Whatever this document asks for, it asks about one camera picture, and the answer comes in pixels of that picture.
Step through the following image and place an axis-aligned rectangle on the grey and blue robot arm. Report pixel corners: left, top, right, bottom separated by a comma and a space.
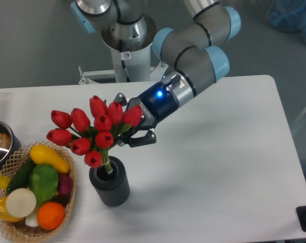
70, 1, 241, 147

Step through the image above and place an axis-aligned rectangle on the red tulip bouquet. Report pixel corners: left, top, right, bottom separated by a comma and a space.
46, 96, 143, 174

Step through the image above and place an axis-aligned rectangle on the purple red onion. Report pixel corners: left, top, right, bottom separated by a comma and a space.
57, 174, 73, 195

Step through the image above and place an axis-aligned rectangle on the yellow banana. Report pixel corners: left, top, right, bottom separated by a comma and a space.
0, 172, 11, 191

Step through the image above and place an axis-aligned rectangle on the dark grey ribbed vase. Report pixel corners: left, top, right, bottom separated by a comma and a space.
89, 156, 130, 207

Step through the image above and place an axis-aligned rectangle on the orange fruit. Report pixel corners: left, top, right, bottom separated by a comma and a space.
37, 201, 65, 230

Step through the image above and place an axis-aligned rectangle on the woven wicker basket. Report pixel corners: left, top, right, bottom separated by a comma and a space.
0, 142, 76, 242

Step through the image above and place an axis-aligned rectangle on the yellow squash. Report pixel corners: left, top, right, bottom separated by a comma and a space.
29, 144, 70, 174

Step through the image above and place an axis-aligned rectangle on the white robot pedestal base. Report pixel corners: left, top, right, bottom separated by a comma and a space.
78, 46, 171, 85

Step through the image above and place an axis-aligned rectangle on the white onion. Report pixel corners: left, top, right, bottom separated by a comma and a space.
6, 188, 36, 218

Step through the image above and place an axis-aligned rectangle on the green cucumber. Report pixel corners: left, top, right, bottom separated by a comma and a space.
6, 157, 36, 195

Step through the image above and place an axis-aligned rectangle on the yellow bell pepper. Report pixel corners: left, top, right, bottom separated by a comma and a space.
0, 196, 24, 222

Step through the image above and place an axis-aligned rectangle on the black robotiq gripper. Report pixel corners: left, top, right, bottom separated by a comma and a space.
113, 82, 178, 148

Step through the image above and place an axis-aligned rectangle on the green leafy lettuce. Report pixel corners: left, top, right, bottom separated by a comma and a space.
25, 164, 58, 227

